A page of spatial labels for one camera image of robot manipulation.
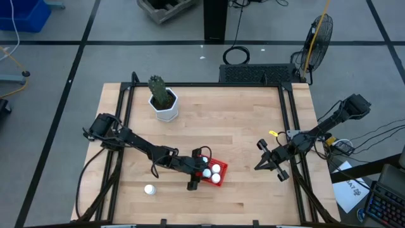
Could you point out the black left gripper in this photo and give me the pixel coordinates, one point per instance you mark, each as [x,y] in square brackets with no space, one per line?
[190,164]

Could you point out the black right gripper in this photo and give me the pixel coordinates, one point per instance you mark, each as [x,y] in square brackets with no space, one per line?
[280,154]

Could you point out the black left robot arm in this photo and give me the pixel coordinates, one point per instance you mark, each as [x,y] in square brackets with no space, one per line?
[139,141]

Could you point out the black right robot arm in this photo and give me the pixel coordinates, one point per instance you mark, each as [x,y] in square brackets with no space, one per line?
[332,122]

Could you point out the red plastic basket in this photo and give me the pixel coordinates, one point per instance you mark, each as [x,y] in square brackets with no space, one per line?
[225,169]

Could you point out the yellow tag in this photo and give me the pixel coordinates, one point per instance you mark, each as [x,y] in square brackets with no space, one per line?
[273,133]

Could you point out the white hexagonal plant pot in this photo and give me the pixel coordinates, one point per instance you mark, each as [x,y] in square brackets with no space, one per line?
[167,115]

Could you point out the black power adapter box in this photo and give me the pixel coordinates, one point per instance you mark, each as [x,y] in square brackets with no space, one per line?
[343,147]

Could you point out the white paper sheet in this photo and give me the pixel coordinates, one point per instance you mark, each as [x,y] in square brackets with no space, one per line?
[348,193]

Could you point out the green cactus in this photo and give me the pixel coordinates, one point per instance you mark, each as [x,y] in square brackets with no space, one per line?
[158,90]

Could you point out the black mesh computer case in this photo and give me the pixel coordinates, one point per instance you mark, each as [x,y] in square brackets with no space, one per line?
[253,73]

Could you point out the black desk beam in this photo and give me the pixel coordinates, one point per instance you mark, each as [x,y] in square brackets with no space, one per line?
[364,169]

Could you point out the backlit computer keyboard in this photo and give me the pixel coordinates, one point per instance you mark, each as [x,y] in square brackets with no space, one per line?
[386,206]

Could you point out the dark grey monitor base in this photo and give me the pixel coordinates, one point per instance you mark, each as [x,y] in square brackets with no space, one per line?
[392,177]

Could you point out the black standing fan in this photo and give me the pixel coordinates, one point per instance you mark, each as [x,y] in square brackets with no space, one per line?
[324,35]

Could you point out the black tower case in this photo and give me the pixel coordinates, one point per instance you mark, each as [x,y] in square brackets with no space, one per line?
[215,19]

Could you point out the grey stand leg black foot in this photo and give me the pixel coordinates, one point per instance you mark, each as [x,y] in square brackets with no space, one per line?
[12,79]

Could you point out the blue plastic bin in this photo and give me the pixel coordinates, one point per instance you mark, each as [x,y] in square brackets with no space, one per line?
[25,17]

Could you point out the black aluminium table frame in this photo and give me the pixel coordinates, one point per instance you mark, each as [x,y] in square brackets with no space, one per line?
[205,85]

